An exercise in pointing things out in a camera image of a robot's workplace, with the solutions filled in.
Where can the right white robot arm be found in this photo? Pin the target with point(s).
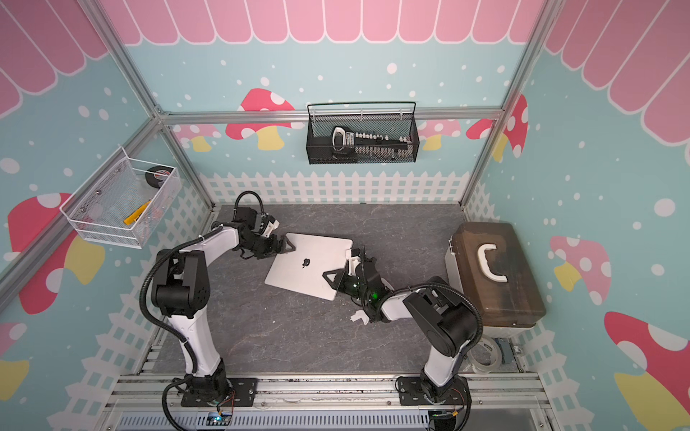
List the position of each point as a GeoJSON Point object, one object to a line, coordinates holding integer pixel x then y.
{"type": "Point", "coordinates": [447, 318]}

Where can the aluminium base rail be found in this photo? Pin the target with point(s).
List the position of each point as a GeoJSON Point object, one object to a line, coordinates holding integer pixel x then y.
{"type": "Point", "coordinates": [329, 402]}

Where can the clear tape roll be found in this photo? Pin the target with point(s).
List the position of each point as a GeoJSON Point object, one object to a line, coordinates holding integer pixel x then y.
{"type": "Point", "coordinates": [486, 356]}

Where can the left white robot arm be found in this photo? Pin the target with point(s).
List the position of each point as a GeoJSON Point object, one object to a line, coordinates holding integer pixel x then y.
{"type": "Point", "coordinates": [176, 291]}

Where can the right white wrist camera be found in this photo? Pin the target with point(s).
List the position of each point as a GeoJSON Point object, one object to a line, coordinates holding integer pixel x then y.
{"type": "Point", "coordinates": [353, 264]}

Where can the black wire mesh basket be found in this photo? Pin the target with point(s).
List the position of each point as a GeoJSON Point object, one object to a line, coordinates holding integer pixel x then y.
{"type": "Point", "coordinates": [379, 118]}

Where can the yellow tool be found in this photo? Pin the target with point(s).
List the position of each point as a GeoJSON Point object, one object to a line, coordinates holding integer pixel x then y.
{"type": "Point", "coordinates": [135, 215]}

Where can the white wire mesh basket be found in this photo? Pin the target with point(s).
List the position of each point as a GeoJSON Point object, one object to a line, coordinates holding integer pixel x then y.
{"type": "Point", "coordinates": [97, 209]}

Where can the brown lidded storage box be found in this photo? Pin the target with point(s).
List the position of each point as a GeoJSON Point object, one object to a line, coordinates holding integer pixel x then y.
{"type": "Point", "coordinates": [486, 262]}

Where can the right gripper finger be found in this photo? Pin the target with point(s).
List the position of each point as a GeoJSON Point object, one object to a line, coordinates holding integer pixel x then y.
{"type": "Point", "coordinates": [357, 255]}
{"type": "Point", "coordinates": [338, 280]}

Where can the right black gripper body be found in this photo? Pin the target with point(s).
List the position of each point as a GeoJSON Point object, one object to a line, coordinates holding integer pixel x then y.
{"type": "Point", "coordinates": [349, 286]}

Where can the socket bit set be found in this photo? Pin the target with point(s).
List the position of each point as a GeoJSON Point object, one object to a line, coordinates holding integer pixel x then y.
{"type": "Point", "coordinates": [359, 147]}

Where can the black tape roll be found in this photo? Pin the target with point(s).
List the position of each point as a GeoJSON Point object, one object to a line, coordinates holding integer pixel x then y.
{"type": "Point", "coordinates": [157, 176]}

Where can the silver laptop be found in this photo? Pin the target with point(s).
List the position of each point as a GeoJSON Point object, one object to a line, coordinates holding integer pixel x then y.
{"type": "Point", "coordinates": [301, 271]}

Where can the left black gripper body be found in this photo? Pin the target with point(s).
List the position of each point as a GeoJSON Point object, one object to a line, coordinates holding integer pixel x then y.
{"type": "Point", "coordinates": [261, 244]}

